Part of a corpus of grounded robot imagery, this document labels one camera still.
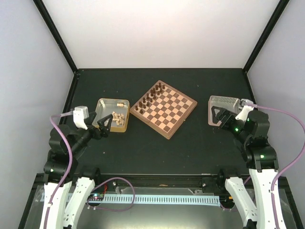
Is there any right frame post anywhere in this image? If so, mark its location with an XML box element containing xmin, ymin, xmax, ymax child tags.
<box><xmin>243</xmin><ymin>0</ymin><xmax>290</xmax><ymax>73</ymax></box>

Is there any frame post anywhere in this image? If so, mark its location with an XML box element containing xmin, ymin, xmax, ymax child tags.
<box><xmin>243</xmin><ymin>0</ymin><xmax>290</xmax><ymax>73</ymax></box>
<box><xmin>33</xmin><ymin>0</ymin><xmax>78</xmax><ymax>73</ymax></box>

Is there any black aluminium rail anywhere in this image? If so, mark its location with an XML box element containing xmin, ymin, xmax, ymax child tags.
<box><xmin>95</xmin><ymin>174</ymin><xmax>224</xmax><ymax>193</ymax></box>

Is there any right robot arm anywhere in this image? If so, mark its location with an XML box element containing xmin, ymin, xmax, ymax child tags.
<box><xmin>209</xmin><ymin>105</ymin><xmax>286</xmax><ymax>229</ymax></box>

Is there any wooden chess board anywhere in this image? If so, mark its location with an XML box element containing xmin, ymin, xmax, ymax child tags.
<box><xmin>130</xmin><ymin>83</ymin><xmax>197</xmax><ymax>139</ymax></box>

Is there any dark chess pieces group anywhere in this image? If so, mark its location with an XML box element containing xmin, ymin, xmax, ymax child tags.
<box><xmin>130</xmin><ymin>81</ymin><xmax>167</xmax><ymax>112</ymax></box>

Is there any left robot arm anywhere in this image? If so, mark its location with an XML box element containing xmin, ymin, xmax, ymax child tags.
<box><xmin>40</xmin><ymin>112</ymin><xmax>113</xmax><ymax>229</ymax></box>

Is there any small circuit board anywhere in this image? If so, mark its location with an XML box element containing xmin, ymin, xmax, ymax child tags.
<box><xmin>88</xmin><ymin>193</ymin><xmax>104</xmax><ymax>201</ymax></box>

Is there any left frame post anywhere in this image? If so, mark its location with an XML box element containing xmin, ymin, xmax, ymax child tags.
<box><xmin>33</xmin><ymin>0</ymin><xmax>78</xmax><ymax>73</ymax></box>

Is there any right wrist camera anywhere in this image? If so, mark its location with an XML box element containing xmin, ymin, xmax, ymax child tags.
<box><xmin>235</xmin><ymin>99</ymin><xmax>254</xmax><ymax>122</ymax></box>

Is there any light blue cable duct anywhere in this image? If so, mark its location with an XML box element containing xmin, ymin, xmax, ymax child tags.
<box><xmin>85</xmin><ymin>194</ymin><xmax>221</xmax><ymax>207</ymax></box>

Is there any pile of white pieces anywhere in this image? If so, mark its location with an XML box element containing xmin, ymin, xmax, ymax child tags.
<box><xmin>112</xmin><ymin>112</ymin><xmax>125</xmax><ymax>126</ymax></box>

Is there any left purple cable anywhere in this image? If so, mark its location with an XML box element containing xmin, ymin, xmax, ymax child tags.
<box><xmin>44</xmin><ymin>111</ymin><xmax>76</xmax><ymax>229</ymax></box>

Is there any gold metal tin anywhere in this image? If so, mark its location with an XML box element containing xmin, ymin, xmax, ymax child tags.
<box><xmin>92</xmin><ymin>98</ymin><xmax>130</xmax><ymax>133</ymax></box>

